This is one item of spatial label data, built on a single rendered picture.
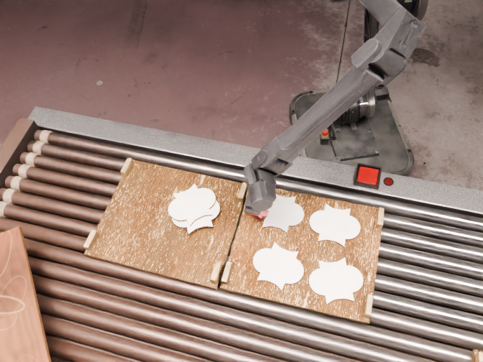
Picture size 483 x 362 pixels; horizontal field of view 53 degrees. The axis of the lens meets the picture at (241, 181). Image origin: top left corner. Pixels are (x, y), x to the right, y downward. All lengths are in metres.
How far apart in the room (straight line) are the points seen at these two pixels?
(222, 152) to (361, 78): 0.65
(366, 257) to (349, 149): 1.10
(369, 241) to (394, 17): 0.64
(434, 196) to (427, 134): 1.36
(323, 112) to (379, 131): 1.41
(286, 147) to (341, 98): 0.18
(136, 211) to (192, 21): 2.22
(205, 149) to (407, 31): 0.79
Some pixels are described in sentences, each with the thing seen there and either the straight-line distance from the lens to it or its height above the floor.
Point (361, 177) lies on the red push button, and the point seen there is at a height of 0.93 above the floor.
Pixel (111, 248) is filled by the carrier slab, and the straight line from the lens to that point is 1.48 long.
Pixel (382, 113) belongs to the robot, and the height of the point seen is 0.24.
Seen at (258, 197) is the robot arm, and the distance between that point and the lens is 1.24.
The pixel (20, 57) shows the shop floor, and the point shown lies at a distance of 3.69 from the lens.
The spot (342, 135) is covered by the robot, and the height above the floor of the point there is 0.26.
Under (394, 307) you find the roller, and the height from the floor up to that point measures 0.91.
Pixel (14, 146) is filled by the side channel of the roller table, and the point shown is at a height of 0.95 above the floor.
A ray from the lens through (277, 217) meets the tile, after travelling 1.44.
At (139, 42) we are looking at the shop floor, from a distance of 3.47.
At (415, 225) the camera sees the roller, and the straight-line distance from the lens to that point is 1.51.
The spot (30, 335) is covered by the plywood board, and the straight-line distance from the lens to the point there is 1.36.
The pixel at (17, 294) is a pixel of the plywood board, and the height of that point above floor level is 1.04.
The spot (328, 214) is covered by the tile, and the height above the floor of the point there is 0.94.
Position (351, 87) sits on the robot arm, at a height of 1.40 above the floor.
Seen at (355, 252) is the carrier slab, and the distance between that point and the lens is 1.42.
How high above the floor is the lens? 2.22
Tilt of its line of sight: 58 degrees down
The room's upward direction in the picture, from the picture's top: 7 degrees counter-clockwise
